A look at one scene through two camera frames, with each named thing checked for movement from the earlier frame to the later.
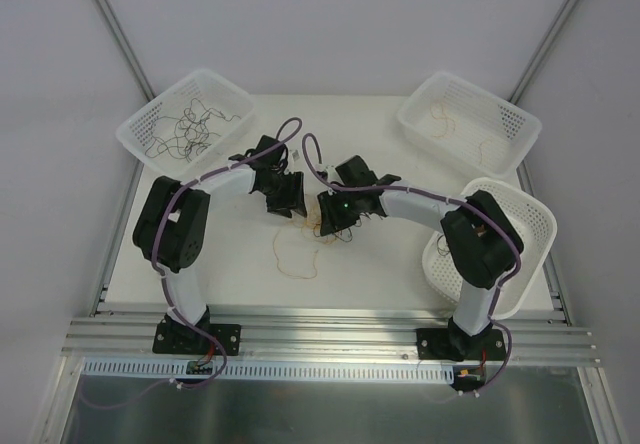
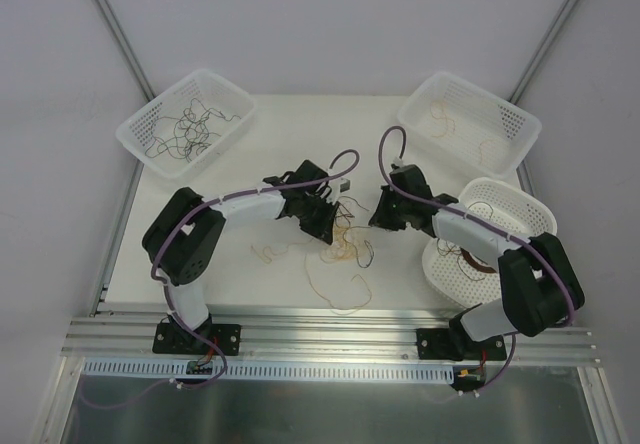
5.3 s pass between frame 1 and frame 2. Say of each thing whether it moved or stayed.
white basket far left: stayed
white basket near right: stayed
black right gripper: moved
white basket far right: stayed
